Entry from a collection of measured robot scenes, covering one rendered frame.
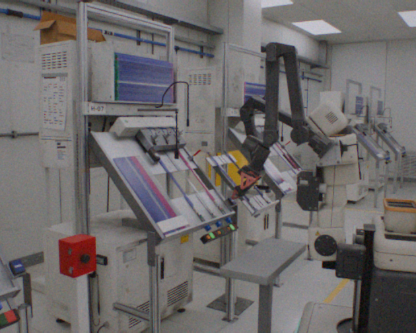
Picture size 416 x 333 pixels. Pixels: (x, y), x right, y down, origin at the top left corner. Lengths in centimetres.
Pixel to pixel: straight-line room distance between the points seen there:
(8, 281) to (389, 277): 146
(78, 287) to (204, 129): 204
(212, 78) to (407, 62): 671
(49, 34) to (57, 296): 158
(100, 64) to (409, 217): 174
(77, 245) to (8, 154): 202
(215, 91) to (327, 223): 187
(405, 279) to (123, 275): 140
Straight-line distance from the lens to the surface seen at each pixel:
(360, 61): 1000
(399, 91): 977
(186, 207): 237
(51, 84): 260
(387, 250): 188
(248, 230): 352
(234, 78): 359
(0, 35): 381
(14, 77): 382
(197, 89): 366
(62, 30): 265
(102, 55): 245
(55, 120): 258
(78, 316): 202
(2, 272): 163
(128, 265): 241
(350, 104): 688
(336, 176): 201
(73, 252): 188
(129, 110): 253
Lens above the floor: 131
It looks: 7 degrees down
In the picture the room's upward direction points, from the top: 1 degrees clockwise
